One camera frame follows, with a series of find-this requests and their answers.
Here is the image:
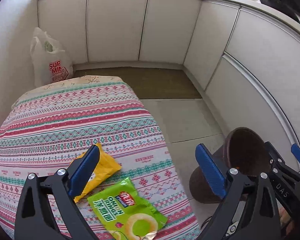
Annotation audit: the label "white plastic shopping bag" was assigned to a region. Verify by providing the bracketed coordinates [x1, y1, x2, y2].
[30, 27, 74, 87]

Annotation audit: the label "green onion rings bag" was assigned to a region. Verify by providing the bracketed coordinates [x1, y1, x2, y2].
[87, 178, 168, 239]

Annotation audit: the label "yellow snack packet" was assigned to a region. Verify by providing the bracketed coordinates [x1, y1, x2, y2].
[74, 143, 121, 203]

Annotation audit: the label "brown trash bin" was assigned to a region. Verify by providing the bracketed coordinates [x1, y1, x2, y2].
[189, 127, 270, 204]

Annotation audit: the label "patterned knit tablecloth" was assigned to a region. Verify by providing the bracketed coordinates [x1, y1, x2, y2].
[0, 76, 200, 239]

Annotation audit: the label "white kitchen cabinets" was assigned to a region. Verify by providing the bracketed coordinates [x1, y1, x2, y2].
[36, 0, 300, 170]

